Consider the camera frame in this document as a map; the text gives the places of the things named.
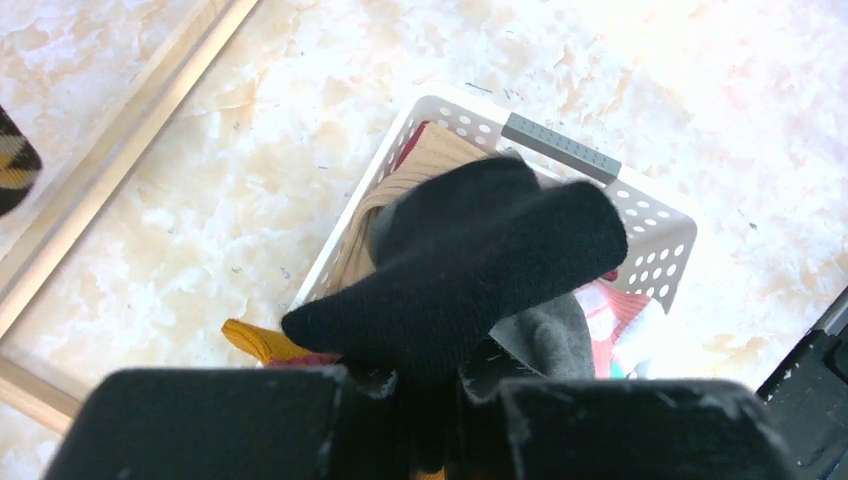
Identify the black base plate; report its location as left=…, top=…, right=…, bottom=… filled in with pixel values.
left=757, top=291, right=848, bottom=480

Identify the wooden drying rack frame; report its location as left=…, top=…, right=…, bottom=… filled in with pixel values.
left=0, top=0, right=263, bottom=435

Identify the grey sock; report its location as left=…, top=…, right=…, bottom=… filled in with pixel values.
left=490, top=292, right=595, bottom=380

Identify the striped beige maroon sock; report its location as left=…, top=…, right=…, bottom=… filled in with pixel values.
left=322, top=122, right=486, bottom=295

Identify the pink sock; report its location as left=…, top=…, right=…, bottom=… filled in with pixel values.
left=575, top=280, right=668, bottom=379

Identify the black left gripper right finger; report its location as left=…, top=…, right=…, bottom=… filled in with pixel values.
left=457, top=341, right=797, bottom=479

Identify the thin brown argyle sock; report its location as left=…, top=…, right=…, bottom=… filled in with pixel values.
left=0, top=108, right=43, bottom=216

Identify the black sock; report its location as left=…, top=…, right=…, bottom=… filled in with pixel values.
left=281, top=157, right=628, bottom=387

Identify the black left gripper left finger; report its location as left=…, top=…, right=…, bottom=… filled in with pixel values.
left=46, top=366, right=401, bottom=479

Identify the white plastic basket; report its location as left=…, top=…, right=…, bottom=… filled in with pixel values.
left=288, top=92, right=699, bottom=382

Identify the maroon purple sock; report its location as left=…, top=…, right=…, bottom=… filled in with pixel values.
left=221, top=319, right=339, bottom=368

